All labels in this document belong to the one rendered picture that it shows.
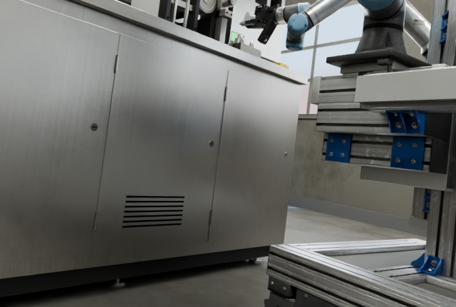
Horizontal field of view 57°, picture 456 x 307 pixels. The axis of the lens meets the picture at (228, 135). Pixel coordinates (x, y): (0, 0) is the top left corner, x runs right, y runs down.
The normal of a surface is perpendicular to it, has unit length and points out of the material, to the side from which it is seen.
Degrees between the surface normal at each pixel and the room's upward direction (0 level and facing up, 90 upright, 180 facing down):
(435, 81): 90
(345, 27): 90
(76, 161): 90
